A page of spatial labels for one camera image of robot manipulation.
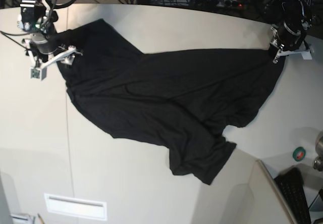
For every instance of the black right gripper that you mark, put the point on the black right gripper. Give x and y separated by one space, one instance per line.
43 44

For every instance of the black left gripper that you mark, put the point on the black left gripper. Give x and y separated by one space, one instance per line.
287 37

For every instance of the black t-shirt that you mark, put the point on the black t-shirt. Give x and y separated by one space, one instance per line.
182 100

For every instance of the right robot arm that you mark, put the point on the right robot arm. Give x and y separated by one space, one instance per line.
36 19

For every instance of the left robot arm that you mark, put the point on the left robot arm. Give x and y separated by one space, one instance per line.
291 21

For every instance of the black power strip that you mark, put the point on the black power strip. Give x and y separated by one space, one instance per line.
211 4

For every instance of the green tape roll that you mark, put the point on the green tape roll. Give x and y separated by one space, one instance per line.
299 154

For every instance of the silver metal cylinder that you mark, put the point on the silver metal cylinder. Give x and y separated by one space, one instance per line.
317 163

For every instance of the black keyboard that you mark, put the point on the black keyboard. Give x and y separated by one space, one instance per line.
290 185

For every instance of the pencil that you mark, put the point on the pencil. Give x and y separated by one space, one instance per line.
40 219

